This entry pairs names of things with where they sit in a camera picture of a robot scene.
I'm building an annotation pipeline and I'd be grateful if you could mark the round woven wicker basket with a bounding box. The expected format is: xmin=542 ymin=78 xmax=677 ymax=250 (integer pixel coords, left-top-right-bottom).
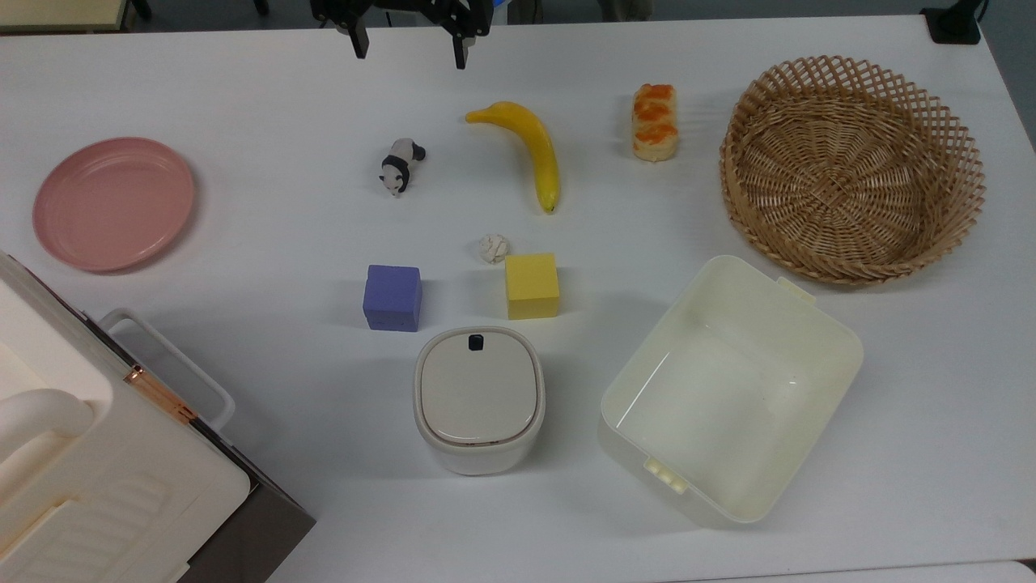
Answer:
xmin=719 ymin=55 xmax=987 ymax=286

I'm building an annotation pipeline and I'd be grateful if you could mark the black white panda figurine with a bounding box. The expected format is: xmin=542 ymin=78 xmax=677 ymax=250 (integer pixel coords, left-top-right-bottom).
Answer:
xmin=379 ymin=138 xmax=428 ymax=198

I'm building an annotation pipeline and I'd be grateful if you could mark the orange glazed bread loaf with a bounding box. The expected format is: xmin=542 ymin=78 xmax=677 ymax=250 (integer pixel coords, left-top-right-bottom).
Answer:
xmin=631 ymin=83 xmax=679 ymax=163

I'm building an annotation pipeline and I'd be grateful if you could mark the yellow foam cube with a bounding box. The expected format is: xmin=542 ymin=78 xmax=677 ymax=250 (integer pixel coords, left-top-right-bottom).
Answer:
xmin=505 ymin=253 xmax=561 ymax=321

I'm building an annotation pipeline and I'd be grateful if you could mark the pink round plate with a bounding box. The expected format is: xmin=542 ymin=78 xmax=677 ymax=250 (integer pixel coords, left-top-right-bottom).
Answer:
xmin=32 ymin=136 xmax=197 ymax=273

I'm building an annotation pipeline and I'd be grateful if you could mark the cream plastic drawer cabinet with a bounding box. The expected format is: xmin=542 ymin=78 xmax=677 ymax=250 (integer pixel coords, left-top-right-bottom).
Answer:
xmin=0 ymin=257 xmax=252 ymax=583

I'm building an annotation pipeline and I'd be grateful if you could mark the white lidded trash can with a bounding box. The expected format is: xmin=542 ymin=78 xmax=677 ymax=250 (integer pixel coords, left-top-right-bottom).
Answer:
xmin=413 ymin=326 xmax=546 ymax=477

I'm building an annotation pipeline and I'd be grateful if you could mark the brown drawer unit white handle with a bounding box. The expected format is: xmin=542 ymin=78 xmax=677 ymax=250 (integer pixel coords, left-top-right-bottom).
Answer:
xmin=4 ymin=253 xmax=316 ymax=583

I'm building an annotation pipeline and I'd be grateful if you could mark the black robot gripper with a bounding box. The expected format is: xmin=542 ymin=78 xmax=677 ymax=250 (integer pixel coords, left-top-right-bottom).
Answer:
xmin=311 ymin=0 xmax=495 ymax=70

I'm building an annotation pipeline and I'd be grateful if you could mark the yellow toy banana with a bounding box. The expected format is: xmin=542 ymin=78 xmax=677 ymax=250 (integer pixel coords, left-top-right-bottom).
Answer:
xmin=465 ymin=100 xmax=561 ymax=215

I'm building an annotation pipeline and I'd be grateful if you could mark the white plastic storage bin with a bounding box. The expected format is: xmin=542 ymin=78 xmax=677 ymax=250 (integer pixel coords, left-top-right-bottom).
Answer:
xmin=597 ymin=254 xmax=865 ymax=529

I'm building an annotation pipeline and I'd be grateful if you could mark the light wooden desk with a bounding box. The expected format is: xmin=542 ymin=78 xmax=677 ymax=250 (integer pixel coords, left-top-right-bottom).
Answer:
xmin=0 ymin=0 xmax=134 ymax=35

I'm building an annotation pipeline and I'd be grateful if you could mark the black camera stand base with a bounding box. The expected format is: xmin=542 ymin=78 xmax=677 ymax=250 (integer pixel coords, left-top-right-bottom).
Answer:
xmin=921 ymin=0 xmax=983 ymax=45

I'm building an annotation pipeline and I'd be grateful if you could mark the purple foam cube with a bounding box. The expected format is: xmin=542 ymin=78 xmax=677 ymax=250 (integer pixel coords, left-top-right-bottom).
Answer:
xmin=362 ymin=264 xmax=423 ymax=333

